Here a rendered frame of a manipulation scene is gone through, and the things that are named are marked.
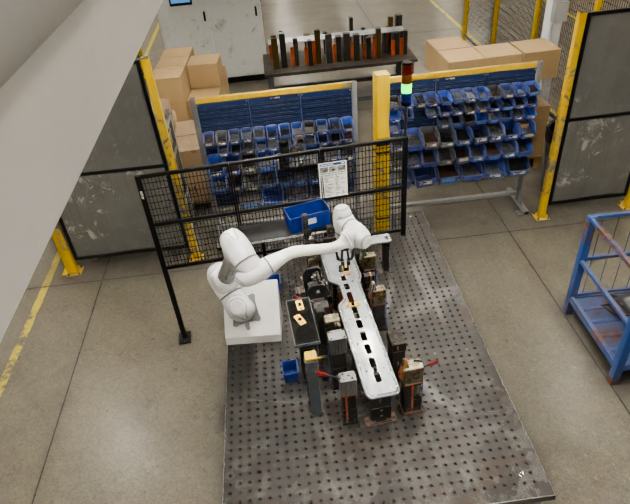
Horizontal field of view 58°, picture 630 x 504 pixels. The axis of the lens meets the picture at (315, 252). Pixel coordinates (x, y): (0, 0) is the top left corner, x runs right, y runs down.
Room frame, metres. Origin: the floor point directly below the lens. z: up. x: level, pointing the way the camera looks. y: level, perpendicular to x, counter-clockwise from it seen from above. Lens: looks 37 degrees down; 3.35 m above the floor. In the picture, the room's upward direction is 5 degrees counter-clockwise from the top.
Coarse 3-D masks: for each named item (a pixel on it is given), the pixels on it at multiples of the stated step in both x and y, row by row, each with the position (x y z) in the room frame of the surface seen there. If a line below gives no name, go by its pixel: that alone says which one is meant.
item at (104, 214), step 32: (128, 96) 4.51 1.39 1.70; (128, 128) 4.51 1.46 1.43; (160, 128) 4.50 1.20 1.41; (96, 160) 4.51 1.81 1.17; (128, 160) 4.52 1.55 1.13; (160, 160) 4.53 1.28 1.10; (96, 192) 4.50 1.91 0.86; (128, 192) 4.51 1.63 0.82; (160, 192) 4.53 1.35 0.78; (64, 224) 4.50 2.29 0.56; (96, 224) 4.50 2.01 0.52; (128, 224) 4.51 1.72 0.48; (64, 256) 4.46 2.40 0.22; (96, 256) 4.49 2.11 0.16; (192, 256) 4.56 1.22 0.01
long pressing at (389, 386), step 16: (320, 256) 3.07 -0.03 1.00; (336, 272) 2.88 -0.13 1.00; (352, 272) 2.87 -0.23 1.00; (352, 288) 2.71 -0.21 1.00; (368, 304) 2.56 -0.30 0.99; (352, 320) 2.42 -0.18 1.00; (368, 320) 2.41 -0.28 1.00; (352, 336) 2.29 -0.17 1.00; (368, 336) 2.28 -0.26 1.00; (352, 352) 2.17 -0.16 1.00; (384, 352) 2.15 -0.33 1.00; (368, 368) 2.05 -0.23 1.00; (384, 368) 2.04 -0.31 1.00; (368, 384) 1.94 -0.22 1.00; (384, 384) 1.93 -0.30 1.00
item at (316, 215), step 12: (300, 204) 3.51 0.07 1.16; (312, 204) 3.53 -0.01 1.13; (324, 204) 3.51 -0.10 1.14; (288, 216) 3.36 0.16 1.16; (300, 216) 3.51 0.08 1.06; (312, 216) 3.37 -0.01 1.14; (324, 216) 3.39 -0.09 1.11; (288, 228) 3.39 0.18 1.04; (300, 228) 3.34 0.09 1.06; (312, 228) 3.37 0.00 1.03
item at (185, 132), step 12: (168, 108) 5.94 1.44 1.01; (156, 120) 5.56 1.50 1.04; (192, 120) 6.19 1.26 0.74; (180, 132) 5.89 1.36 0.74; (192, 132) 5.86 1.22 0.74; (180, 144) 5.58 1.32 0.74; (192, 144) 5.56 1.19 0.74; (192, 156) 5.41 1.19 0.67; (192, 180) 5.41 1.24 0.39; (204, 180) 5.43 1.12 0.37; (192, 192) 5.40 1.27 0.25
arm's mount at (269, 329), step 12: (252, 288) 2.82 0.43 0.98; (264, 288) 2.82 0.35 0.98; (276, 288) 2.81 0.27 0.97; (264, 300) 2.76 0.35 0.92; (276, 300) 2.76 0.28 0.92; (264, 312) 2.71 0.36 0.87; (276, 312) 2.70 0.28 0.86; (228, 324) 2.67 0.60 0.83; (252, 324) 2.66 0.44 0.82; (264, 324) 2.65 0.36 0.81; (276, 324) 2.65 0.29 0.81; (228, 336) 2.62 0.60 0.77; (240, 336) 2.61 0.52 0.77; (252, 336) 2.60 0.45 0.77; (264, 336) 2.61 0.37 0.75; (276, 336) 2.60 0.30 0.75
